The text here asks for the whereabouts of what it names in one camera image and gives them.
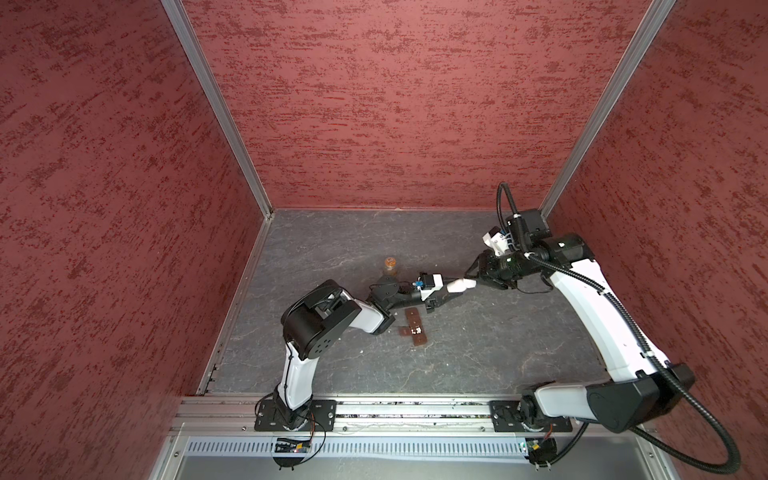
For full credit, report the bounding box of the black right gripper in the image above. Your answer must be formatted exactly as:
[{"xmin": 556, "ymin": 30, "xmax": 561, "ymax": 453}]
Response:
[{"xmin": 463, "ymin": 246, "xmax": 541, "ymax": 289}]

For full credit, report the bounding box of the small white pill bottle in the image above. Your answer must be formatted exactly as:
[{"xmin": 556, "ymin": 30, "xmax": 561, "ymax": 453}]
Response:
[{"xmin": 445, "ymin": 278, "xmax": 477, "ymax": 294}]

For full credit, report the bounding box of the red weekly pill organizer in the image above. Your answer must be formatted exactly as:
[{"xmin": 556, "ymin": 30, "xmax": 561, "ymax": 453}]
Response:
[{"xmin": 398, "ymin": 307, "xmax": 428, "ymax": 346}]

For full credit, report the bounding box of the clear pill bottle gold lid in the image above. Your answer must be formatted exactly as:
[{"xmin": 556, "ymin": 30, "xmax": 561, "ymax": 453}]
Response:
[{"xmin": 383, "ymin": 257, "xmax": 398, "ymax": 276}]

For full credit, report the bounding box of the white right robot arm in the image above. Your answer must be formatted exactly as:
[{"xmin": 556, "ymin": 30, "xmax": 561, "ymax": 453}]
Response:
[{"xmin": 468, "ymin": 228, "xmax": 695, "ymax": 433}]

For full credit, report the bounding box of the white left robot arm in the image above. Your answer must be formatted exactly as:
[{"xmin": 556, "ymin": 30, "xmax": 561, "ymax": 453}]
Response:
[{"xmin": 273, "ymin": 273, "xmax": 477, "ymax": 430}]

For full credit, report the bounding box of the black corrugated cable conduit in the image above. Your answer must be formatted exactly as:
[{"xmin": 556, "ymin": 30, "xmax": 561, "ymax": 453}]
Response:
[{"xmin": 495, "ymin": 182, "xmax": 742, "ymax": 475}]

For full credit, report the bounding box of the white slotted cable duct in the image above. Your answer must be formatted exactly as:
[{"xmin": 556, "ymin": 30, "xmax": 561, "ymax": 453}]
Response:
[{"xmin": 184, "ymin": 436, "xmax": 528, "ymax": 462}]

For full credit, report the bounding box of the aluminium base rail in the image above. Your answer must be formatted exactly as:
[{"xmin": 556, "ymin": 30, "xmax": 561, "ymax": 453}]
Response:
[{"xmin": 167, "ymin": 394, "xmax": 655, "ymax": 436}]

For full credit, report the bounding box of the aluminium corner post right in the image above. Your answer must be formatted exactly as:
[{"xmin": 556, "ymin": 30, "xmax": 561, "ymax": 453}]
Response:
[{"xmin": 540, "ymin": 0, "xmax": 676, "ymax": 219}]

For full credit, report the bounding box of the aluminium corner post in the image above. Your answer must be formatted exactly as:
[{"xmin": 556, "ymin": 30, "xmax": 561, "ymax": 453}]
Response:
[
  {"xmin": 161, "ymin": 0, "xmax": 274, "ymax": 221},
  {"xmin": 540, "ymin": 0, "xmax": 676, "ymax": 219}
]

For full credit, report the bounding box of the aluminium corner post left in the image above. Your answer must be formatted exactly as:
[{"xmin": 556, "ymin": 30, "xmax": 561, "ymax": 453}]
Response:
[{"xmin": 161, "ymin": 0, "xmax": 274, "ymax": 221}]

